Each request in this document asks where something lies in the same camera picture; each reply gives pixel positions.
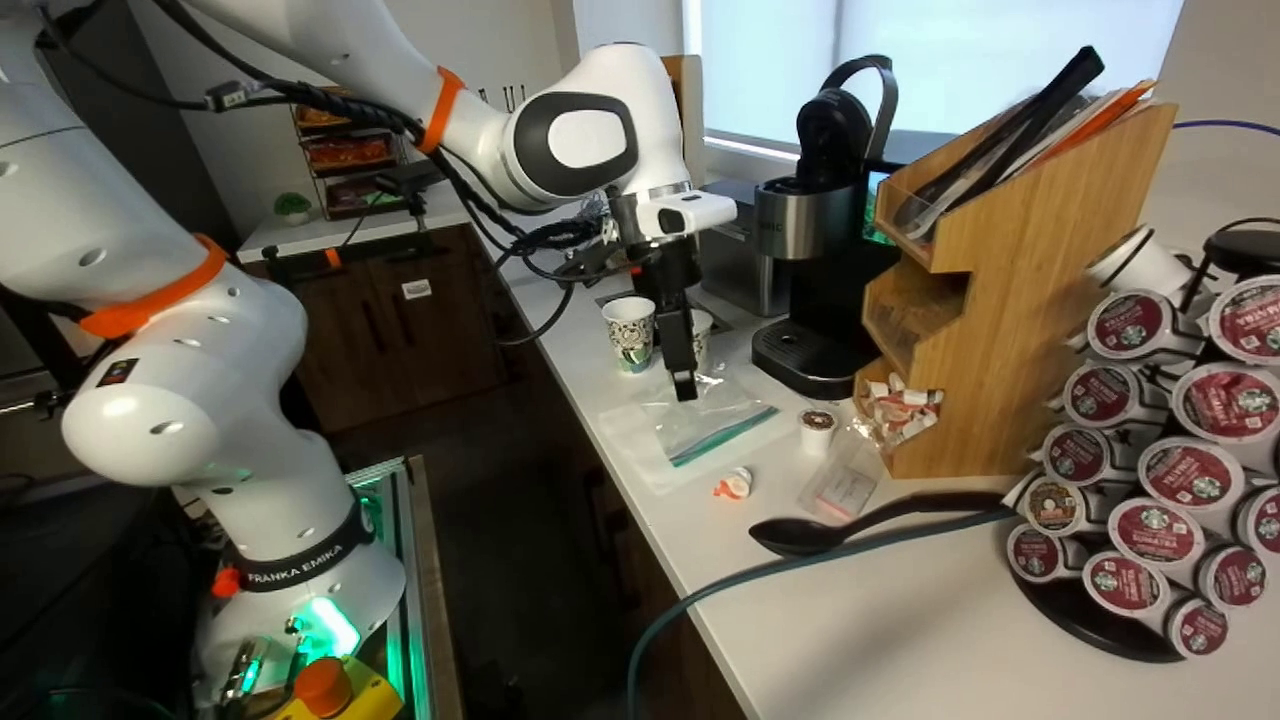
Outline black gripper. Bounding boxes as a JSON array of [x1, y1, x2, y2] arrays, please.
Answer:
[[648, 236, 706, 410]]

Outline patterned paper cup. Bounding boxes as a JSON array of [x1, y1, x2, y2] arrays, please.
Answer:
[[594, 291, 659, 379]]

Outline wooden cup dispenser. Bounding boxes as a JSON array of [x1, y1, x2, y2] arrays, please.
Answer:
[[659, 53, 713, 136]]

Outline clear zip bag green seal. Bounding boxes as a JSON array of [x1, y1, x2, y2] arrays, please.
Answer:
[[633, 396, 784, 473]]

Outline brown lid creamer pod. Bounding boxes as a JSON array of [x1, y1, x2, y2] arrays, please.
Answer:
[[796, 410, 838, 453]]

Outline black silver coffee machine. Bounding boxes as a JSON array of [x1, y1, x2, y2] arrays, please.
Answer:
[[749, 53, 924, 399]]

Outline under counter cabinet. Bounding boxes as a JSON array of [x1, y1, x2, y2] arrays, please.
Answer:
[[512, 283, 750, 720]]

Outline clear packet pink label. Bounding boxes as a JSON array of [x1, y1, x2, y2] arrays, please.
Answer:
[[796, 446, 890, 530]]

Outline black plastic spoon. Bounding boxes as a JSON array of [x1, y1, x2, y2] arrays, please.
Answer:
[[745, 487, 1016, 561]]

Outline pile of creamer cups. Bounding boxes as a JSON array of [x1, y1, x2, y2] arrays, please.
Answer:
[[853, 372, 946, 453]]

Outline dark wood cabinet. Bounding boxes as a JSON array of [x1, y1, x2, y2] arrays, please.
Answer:
[[272, 224, 537, 436]]

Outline wooden condiment organizer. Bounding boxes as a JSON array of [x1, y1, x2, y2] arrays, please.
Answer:
[[853, 96, 1179, 486]]

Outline black tongs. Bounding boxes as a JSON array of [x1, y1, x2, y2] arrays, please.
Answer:
[[889, 43, 1112, 245]]

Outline snack shelf rack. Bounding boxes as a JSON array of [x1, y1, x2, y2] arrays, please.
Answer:
[[291, 96, 403, 221]]

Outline bright window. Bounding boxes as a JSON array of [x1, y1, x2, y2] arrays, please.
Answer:
[[697, 0, 1186, 152]]

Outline white coffee pod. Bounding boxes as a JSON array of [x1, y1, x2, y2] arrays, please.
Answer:
[[1093, 224, 1196, 303]]

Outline yellow emergency stop box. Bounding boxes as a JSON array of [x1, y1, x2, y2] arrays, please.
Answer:
[[265, 657, 409, 720]]

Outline coffee pod carousel rack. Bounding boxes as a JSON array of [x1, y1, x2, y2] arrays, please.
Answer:
[[997, 211, 1280, 669]]

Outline orange packets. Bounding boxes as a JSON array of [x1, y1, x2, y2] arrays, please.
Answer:
[[1053, 77, 1155, 152]]

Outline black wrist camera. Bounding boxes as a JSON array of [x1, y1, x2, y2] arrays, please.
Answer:
[[556, 216, 654, 291]]

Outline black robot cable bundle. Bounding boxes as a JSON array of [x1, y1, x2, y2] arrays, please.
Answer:
[[32, 0, 633, 354]]

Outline teal cable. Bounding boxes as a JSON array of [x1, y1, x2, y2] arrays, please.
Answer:
[[621, 513, 1016, 720]]

